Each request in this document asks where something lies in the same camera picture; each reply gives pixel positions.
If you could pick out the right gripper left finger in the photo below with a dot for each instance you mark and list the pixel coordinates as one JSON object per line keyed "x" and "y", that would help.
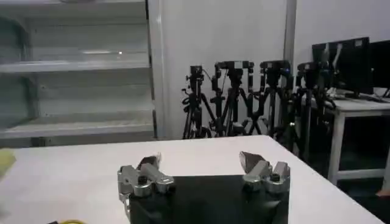
{"x": 143, "y": 179}

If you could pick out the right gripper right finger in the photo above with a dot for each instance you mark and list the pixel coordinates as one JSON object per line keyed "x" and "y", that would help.
{"x": 265, "y": 176}

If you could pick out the green t-shirt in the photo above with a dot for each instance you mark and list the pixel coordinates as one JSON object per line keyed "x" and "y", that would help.
{"x": 5, "y": 161}

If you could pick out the empty white display shelf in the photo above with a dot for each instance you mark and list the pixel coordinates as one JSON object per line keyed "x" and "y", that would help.
{"x": 79, "y": 91}

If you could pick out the white desk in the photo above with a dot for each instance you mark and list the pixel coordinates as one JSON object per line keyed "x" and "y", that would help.
{"x": 359, "y": 106}

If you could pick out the black computer monitor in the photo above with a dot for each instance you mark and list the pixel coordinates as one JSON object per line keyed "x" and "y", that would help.
{"x": 381, "y": 64}
{"x": 347, "y": 64}

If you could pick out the black camera on tripod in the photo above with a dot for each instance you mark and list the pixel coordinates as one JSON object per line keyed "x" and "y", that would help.
{"x": 233, "y": 91}
{"x": 272, "y": 91}
{"x": 195, "y": 100}
{"x": 309, "y": 91}

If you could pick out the grey wall strip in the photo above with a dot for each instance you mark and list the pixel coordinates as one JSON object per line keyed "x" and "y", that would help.
{"x": 289, "y": 33}

